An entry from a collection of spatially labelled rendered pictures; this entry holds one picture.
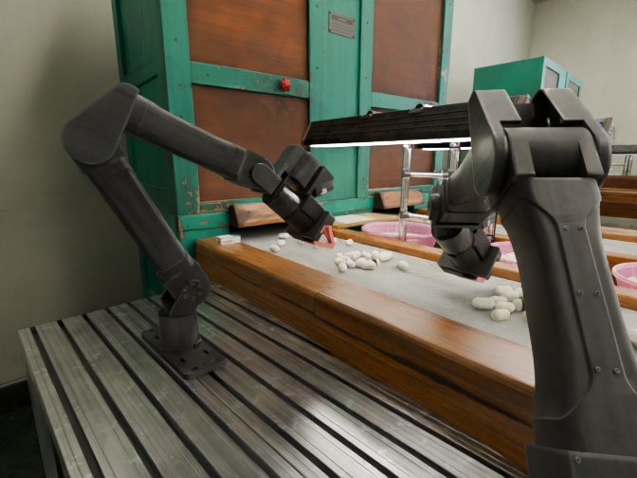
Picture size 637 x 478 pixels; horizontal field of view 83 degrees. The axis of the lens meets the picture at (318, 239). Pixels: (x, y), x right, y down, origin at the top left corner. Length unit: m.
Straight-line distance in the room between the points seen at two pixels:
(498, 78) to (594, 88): 2.39
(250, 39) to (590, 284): 1.15
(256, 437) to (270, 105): 1.02
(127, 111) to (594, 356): 0.57
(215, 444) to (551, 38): 6.02
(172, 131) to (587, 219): 0.53
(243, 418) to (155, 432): 0.11
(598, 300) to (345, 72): 1.31
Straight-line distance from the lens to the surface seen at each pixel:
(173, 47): 1.17
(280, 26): 1.37
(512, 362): 0.51
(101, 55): 1.91
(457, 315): 0.67
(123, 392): 0.64
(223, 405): 0.56
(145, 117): 0.60
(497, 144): 0.35
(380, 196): 1.57
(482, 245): 0.71
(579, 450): 0.29
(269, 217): 1.20
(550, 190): 0.34
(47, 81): 1.85
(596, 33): 6.04
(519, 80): 3.63
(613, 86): 5.88
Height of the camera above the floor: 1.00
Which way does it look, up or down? 12 degrees down
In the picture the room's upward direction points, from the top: straight up
